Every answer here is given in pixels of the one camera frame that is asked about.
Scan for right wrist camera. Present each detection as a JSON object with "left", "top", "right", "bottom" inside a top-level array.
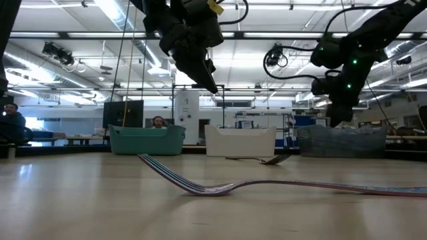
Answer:
[{"left": 311, "top": 77, "right": 334, "bottom": 97}]

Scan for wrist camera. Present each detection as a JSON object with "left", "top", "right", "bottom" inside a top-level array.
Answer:
[
  {"left": 191, "top": 15, "right": 225, "bottom": 48},
  {"left": 311, "top": 77, "right": 334, "bottom": 97}
]

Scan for hanging black cable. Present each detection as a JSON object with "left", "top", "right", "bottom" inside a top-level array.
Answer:
[
  {"left": 140, "top": 31, "right": 148, "bottom": 101},
  {"left": 103, "top": 0, "right": 131, "bottom": 141}
]

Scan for black stand frame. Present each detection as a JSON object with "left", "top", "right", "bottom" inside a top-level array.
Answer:
[{"left": 171, "top": 83, "right": 227, "bottom": 130}]

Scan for hanging yellow cable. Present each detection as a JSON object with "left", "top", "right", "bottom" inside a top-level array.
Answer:
[{"left": 121, "top": 0, "right": 139, "bottom": 128}]

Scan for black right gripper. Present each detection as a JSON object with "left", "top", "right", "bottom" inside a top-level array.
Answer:
[{"left": 325, "top": 56, "right": 374, "bottom": 128}]

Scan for iridescent rainbow fork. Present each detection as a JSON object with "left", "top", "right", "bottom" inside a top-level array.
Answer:
[{"left": 137, "top": 152, "right": 427, "bottom": 198}]

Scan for blue storage crates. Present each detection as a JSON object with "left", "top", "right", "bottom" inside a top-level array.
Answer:
[{"left": 293, "top": 115, "right": 318, "bottom": 129}]

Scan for black monitor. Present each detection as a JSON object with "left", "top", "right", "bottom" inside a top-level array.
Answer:
[{"left": 102, "top": 99, "right": 145, "bottom": 130}]

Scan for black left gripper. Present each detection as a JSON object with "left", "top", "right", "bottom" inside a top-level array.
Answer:
[{"left": 142, "top": 0, "right": 220, "bottom": 95}]

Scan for teal plastic bin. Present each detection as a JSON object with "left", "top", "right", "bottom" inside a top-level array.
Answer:
[{"left": 108, "top": 124, "right": 187, "bottom": 156}]

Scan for thin black crossbar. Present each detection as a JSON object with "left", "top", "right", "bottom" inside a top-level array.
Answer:
[{"left": 0, "top": 86, "right": 427, "bottom": 93}]

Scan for yellow cable tag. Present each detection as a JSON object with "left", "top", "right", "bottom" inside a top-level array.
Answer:
[{"left": 206, "top": 0, "right": 225, "bottom": 16}]

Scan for silver ventilation duct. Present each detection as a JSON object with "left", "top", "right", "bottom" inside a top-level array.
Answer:
[
  {"left": 366, "top": 39, "right": 427, "bottom": 89},
  {"left": 96, "top": 0, "right": 163, "bottom": 67}
]

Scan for black overhead crossbar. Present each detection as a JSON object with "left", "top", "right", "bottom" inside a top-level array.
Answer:
[{"left": 9, "top": 31, "right": 427, "bottom": 41}]

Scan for dark metal fork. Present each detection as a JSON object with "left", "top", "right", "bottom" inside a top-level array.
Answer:
[{"left": 226, "top": 153, "right": 293, "bottom": 166}]

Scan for white plastic bin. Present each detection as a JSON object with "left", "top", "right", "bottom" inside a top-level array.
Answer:
[{"left": 204, "top": 125, "right": 278, "bottom": 158}]

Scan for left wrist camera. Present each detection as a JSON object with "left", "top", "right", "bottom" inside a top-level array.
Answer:
[{"left": 191, "top": 15, "right": 225, "bottom": 48}]

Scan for wooden workbench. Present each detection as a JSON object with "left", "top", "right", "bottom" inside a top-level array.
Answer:
[
  {"left": 31, "top": 134, "right": 104, "bottom": 147},
  {"left": 386, "top": 133, "right": 427, "bottom": 143}
]

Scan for grey plastic bin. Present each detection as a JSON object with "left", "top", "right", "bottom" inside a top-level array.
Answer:
[{"left": 296, "top": 124, "right": 388, "bottom": 159}]

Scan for white cabinet with round ports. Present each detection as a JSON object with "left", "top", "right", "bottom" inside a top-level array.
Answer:
[{"left": 173, "top": 89, "right": 201, "bottom": 145}]

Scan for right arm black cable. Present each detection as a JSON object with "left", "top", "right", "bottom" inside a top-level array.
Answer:
[{"left": 262, "top": 1, "right": 406, "bottom": 81}]

